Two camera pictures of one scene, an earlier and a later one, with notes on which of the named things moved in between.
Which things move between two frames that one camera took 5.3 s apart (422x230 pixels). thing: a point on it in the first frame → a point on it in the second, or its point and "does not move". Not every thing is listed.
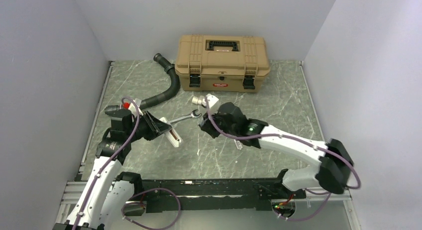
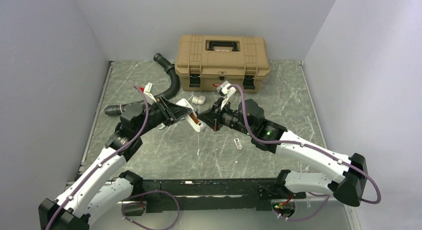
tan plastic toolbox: x=222 y=64 does not move
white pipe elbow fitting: x=200 y=100 does not move
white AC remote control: x=172 y=135 → x=192 y=117
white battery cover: x=238 y=144 does not move
